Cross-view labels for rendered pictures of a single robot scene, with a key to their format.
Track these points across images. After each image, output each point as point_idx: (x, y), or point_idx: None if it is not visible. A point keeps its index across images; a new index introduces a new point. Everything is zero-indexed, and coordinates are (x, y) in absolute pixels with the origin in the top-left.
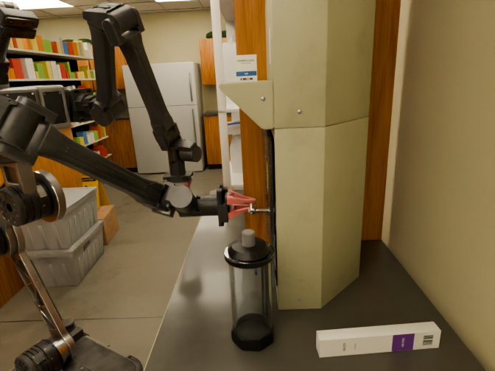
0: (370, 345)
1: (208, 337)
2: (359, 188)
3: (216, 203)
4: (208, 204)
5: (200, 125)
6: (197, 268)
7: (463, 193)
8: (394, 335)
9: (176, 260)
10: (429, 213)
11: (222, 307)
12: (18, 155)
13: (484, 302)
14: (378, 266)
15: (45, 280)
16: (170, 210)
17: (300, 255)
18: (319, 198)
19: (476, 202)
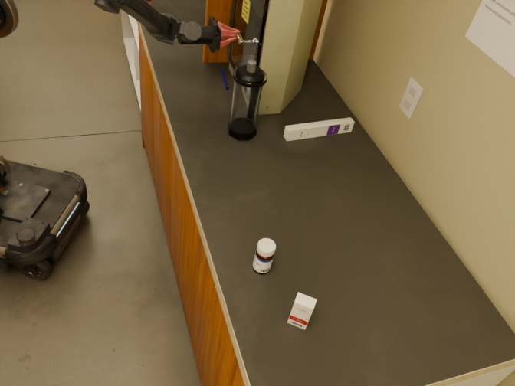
0: (316, 132)
1: (211, 135)
2: (314, 24)
3: (212, 34)
4: (205, 34)
5: None
6: (172, 85)
7: (381, 35)
8: (329, 125)
9: (50, 72)
10: (355, 44)
11: (211, 115)
12: (113, 8)
13: (379, 105)
14: (313, 82)
15: None
16: (174, 39)
17: (273, 76)
18: (293, 36)
19: (387, 43)
